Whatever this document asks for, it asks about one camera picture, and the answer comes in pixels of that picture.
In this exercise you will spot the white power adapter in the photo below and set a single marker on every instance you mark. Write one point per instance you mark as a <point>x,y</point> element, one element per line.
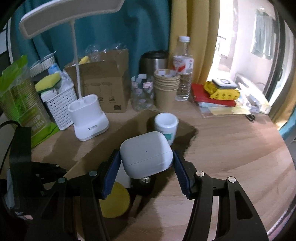
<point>122,177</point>

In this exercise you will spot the brown lamp packaging box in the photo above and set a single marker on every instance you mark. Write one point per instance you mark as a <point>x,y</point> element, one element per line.
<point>108,77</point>

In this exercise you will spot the white perforated plastic basket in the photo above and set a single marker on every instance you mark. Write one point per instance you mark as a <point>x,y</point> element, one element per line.
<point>58,103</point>

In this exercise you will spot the cardboard box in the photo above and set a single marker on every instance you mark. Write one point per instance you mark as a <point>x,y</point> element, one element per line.
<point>157,208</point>

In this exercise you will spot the green paper cup package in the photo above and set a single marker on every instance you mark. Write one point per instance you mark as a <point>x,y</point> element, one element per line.
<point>20,102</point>

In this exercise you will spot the red book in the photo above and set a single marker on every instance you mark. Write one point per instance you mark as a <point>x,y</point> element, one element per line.
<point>201,95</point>

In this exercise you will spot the white scale device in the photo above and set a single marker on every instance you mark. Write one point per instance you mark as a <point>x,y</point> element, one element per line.
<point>222,83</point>

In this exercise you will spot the black car key with keys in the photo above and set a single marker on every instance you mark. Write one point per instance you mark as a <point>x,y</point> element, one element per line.
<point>143,190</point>

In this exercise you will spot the yellow green sponge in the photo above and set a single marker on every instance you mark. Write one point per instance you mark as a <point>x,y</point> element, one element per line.
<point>47,82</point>

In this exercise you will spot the yellow curtain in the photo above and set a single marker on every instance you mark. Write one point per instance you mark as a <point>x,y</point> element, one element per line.
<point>198,19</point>

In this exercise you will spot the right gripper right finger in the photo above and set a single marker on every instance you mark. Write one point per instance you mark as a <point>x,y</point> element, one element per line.
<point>237,216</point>

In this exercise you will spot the white earbuds case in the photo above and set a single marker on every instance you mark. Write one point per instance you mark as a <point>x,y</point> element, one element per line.
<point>146,155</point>

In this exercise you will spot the yellow snack package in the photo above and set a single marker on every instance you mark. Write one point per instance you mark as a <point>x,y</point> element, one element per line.
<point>220,94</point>

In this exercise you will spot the hanging clothes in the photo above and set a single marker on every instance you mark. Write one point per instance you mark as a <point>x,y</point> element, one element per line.
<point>265,35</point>

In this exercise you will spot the yellow lid can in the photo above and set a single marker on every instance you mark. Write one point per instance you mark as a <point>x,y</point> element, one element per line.
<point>114,200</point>

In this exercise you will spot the clear water bottle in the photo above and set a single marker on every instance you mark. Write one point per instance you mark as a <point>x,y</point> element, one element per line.
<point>183,63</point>

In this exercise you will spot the clear patterned glass jar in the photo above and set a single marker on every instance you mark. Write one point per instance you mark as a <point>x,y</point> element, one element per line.
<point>142,92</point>

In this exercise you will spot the stainless steel thermos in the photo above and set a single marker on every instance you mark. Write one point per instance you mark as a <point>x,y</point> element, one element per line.
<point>152,61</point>

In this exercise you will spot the white pill bottle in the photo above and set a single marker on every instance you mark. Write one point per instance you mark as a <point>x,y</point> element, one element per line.
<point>167,124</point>

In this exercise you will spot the black scissors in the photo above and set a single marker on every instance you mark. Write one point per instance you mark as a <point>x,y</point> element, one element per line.
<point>250,117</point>

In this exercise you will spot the teal curtain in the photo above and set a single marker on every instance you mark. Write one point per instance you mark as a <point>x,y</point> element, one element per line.
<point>141,26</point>

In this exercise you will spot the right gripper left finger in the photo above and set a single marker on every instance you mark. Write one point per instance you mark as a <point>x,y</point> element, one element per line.
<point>89,189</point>

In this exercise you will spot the stack of brown paper cups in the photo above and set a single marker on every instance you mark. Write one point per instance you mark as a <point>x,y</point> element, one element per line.
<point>166,83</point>

